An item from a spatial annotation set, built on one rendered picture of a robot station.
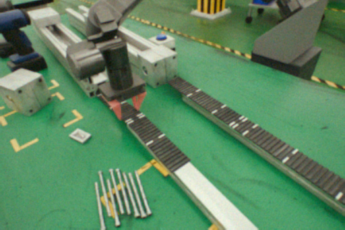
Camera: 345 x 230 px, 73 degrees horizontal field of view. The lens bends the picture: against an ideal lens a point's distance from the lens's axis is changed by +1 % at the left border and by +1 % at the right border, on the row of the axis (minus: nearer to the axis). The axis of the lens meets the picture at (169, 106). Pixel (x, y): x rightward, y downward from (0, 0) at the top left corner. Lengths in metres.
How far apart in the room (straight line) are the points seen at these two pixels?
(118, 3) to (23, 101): 0.40
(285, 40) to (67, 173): 0.79
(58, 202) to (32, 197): 0.06
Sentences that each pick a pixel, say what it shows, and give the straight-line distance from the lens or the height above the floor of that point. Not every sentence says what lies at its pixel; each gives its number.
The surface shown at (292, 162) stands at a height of 0.81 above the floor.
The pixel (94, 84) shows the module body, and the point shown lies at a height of 0.82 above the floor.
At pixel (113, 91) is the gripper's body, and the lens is 0.56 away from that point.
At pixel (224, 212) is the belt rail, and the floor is 0.81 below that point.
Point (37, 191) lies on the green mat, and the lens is 0.59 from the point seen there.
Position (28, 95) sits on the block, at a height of 0.84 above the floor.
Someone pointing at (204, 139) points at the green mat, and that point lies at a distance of 0.58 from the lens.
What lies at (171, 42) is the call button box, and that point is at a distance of 0.97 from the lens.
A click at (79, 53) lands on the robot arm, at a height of 1.01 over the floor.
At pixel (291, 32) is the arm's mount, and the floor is 0.89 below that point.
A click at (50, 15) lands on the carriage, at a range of 1.27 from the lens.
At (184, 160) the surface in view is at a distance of 0.50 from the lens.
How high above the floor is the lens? 1.20
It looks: 38 degrees down
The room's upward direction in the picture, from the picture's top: 4 degrees counter-clockwise
